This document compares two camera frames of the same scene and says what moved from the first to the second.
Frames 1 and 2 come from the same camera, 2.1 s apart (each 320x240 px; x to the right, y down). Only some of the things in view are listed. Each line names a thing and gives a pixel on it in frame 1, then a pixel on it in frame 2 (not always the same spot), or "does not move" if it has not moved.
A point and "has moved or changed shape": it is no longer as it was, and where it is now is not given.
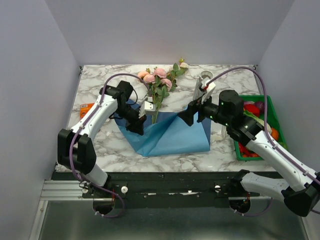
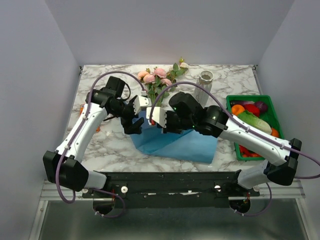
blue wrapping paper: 169,134 has moved or changed shape
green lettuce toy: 260,121 does not move
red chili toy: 245,152 does not move
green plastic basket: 273,121 does not move
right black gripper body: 208,110 → 174,125
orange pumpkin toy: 275,134 does not move
